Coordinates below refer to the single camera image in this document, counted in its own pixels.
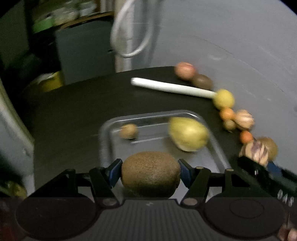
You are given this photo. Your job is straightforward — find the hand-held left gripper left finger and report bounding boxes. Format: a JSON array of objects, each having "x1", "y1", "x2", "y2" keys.
[{"x1": 28, "y1": 159, "x2": 123, "y2": 208}]

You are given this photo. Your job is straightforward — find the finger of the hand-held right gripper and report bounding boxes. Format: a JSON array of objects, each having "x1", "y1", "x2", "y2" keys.
[
  {"x1": 237, "y1": 156, "x2": 280, "y2": 194},
  {"x1": 267, "y1": 162, "x2": 297, "y2": 180}
]

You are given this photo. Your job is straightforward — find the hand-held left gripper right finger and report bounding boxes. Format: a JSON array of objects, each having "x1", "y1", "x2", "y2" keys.
[{"x1": 177, "y1": 159, "x2": 262, "y2": 207}]

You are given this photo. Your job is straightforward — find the green-brown passion fruit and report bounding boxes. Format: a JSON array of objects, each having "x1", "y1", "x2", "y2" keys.
[{"x1": 257, "y1": 137, "x2": 279, "y2": 163}]

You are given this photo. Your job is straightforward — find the small striped pepino melon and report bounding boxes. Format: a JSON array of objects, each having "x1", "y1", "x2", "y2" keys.
[{"x1": 239, "y1": 139, "x2": 270, "y2": 168}]

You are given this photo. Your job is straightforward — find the brown fuzzy kiwi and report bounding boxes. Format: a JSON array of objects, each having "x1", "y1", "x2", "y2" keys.
[
  {"x1": 192, "y1": 74, "x2": 214, "y2": 91},
  {"x1": 121, "y1": 151, "x2": 181, "y2": 198}
]

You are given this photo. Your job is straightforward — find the small orange tangerine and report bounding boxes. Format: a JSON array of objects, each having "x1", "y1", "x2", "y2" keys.
[
  {"x1": 240, "y1": 131, "x2": 254, "y2": 143},
  {"x1": 220, "y1": 108, "x2": 235, "y2": 120}
]

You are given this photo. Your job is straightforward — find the yellow-green pear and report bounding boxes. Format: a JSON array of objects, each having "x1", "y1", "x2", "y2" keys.
[{"x1": 169, "y1": 116, "x2": 209, "y2": 152}]

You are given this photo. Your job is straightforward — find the grey metal tray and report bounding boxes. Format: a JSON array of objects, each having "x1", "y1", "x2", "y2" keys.
[{"x1": 99, "y1": 110, "x2": 233, "y2": 178}]

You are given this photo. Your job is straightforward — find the large striped pepino melon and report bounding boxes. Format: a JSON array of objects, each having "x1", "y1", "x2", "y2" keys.
[{"x1": 235, "y1": 110, "x2": 254, "y2": 130}]

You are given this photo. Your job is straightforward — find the large yellow citrus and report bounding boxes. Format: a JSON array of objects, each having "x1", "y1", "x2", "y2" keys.
[{"x1": 213, "y1": 89, "x2": 235, "y2": 110}]

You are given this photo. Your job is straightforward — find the person's right hand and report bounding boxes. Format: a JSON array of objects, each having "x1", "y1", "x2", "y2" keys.
[{"x1": 277, "y1": 220, "x2": 297, "y2": 241}]

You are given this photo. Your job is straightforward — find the white plastic tube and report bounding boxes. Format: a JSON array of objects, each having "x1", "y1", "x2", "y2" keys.
[{"x1": 130, "y1": 77, "x2": 217, "y2": 99}]

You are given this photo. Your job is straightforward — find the red peach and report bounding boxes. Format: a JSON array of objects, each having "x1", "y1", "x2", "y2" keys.
[{"x1": 174, "y1": 62, "x2": 195, "y2": 81}]

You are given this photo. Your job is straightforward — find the yellow box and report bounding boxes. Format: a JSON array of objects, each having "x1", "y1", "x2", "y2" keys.
[{"x1": 29, "y1": 71, "x2": 65, "y2": 93}]

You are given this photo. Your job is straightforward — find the grey cabinet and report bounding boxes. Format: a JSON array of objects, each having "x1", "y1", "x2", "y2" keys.
[{"x1": 55, "y1": 20, "x2": 116, "y2": 84}]

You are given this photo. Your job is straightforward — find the green box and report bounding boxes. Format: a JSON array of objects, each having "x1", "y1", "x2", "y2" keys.
[{"x1": 32, "y1": 18, "x2": 57, "y2": 33}]

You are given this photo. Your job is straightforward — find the pale door frame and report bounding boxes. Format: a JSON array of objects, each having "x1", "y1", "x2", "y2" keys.
[{"x1": 0, "y1": 77, "x2": 36, "y2": 186}]

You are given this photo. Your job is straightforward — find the white flexible hose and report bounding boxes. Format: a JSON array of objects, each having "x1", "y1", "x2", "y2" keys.
[{"x1": 110, "y1": 0, "x2": 155, "y2": 58}]

